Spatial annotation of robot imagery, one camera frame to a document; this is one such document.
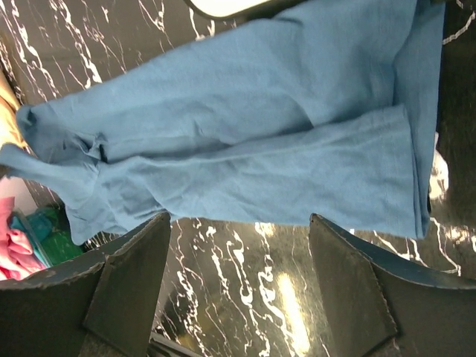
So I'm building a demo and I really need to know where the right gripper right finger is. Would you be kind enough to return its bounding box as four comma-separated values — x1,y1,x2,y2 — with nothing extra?
309,214,475,356

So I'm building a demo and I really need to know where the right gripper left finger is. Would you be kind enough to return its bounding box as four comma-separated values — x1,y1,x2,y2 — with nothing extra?
1,214,171,356

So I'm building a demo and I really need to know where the blue t shirt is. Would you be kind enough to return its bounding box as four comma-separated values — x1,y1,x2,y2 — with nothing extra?
1,1,445,245

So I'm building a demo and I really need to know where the green t shirt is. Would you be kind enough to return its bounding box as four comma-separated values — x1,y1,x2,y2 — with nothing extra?
41,207,84,265

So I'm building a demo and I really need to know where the pink t shirt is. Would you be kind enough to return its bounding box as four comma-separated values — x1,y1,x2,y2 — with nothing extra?
0,196,46,280

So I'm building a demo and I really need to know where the folded beige t shirt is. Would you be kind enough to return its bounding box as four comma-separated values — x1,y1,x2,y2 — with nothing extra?
0,71,28,149

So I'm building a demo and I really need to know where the white whiteboard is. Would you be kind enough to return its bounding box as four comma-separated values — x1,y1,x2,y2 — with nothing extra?
184,0,306,19

